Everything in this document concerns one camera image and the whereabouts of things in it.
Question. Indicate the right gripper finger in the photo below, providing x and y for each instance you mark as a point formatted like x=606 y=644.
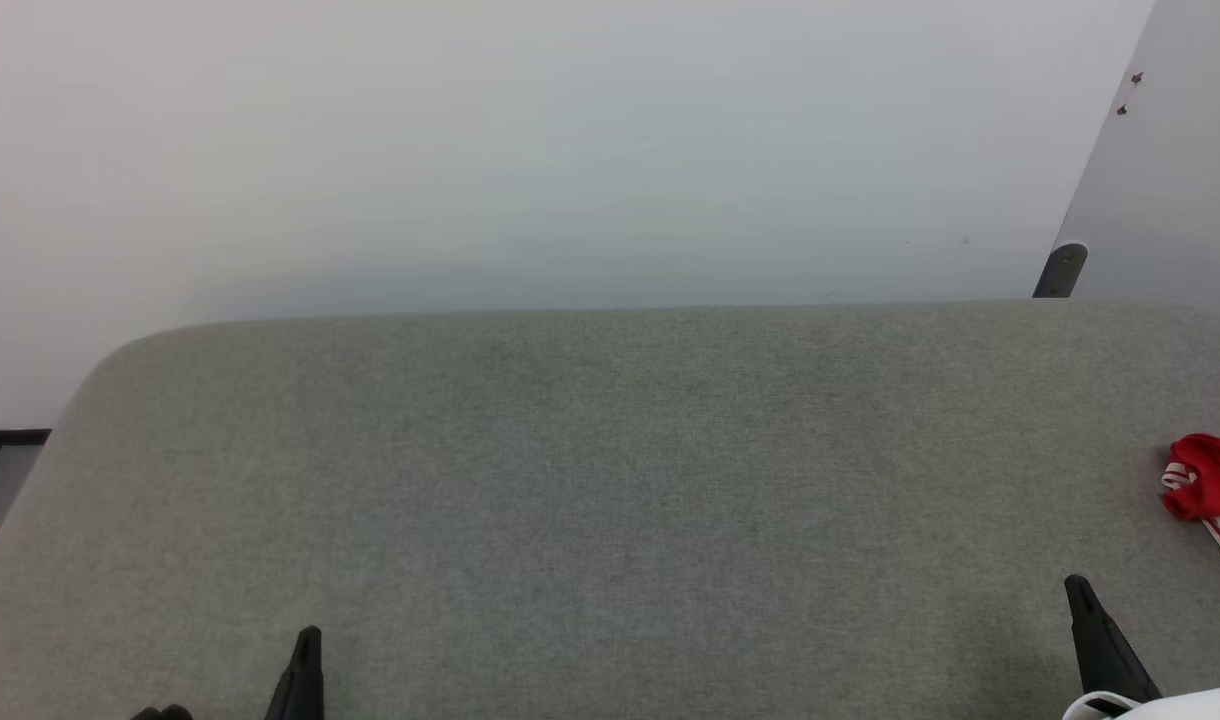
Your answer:
x=1105 y=660

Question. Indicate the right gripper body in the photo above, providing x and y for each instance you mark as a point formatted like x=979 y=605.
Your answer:
x=1190 y=708

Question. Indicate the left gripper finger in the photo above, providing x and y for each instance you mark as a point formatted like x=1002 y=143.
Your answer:
x=165 y=714
x=302 y=690

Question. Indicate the red shorts with white stripes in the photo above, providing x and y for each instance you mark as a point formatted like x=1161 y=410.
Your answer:
x=1210 y=480

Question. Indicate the grey fabric sofa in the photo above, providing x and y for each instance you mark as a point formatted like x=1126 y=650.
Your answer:
x=610 y=500

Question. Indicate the grey door panel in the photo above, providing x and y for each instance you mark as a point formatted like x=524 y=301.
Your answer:
x=1190 y=150

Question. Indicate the black picture frame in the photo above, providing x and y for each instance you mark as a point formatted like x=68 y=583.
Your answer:
x=10 y=437

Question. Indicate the grey metal post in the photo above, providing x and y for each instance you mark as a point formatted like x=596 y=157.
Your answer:
x=1062 y=272

